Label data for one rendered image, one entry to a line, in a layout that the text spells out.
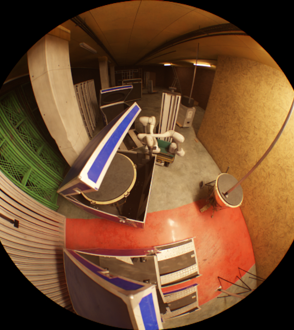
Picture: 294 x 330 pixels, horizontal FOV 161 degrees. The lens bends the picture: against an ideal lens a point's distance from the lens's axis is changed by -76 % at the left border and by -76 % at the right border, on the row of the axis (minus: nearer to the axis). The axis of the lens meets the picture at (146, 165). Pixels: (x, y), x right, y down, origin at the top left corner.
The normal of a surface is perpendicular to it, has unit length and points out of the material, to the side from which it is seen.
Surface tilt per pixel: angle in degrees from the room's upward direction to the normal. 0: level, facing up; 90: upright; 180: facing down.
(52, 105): 90
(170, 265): 2
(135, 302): 48
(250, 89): 90
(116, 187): 0
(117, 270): 0
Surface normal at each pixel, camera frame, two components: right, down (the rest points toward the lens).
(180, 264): 0.06, -0.64
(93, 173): 0.79, -0.27
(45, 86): 0.19, 0.76
